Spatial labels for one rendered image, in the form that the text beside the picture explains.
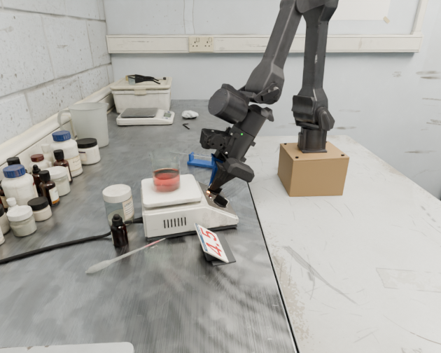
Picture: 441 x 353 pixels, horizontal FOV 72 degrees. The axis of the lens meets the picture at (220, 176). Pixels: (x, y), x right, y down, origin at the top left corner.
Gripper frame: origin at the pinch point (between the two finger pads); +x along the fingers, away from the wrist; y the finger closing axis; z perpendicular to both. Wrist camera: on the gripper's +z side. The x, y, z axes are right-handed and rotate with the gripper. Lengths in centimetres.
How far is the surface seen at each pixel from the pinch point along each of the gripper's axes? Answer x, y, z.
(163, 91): -1, -102, 4
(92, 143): 17.4, -38.6, 26.4
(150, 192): 7.8, 4.2, 13.5
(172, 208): 7.5, 8.6, 9.3
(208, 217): 6.4, 9.3, 1.6
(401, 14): -107, -110, -103
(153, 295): 16.2, 23.5, 10.4
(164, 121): 8, -79, 1
